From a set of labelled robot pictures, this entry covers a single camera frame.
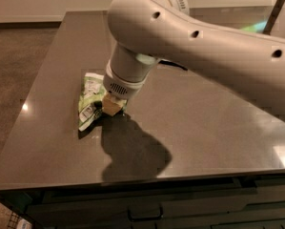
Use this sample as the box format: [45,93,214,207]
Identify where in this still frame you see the green jalapeno chip bag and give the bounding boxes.
[78,73,108,132]

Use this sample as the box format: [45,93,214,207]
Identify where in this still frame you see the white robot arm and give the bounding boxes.
[104,0,285,121]

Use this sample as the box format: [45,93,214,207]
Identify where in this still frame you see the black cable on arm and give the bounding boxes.
[158,59,189,72]

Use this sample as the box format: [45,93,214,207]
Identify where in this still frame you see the dark cabinet drawer handle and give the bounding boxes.
[127,205,163,222]

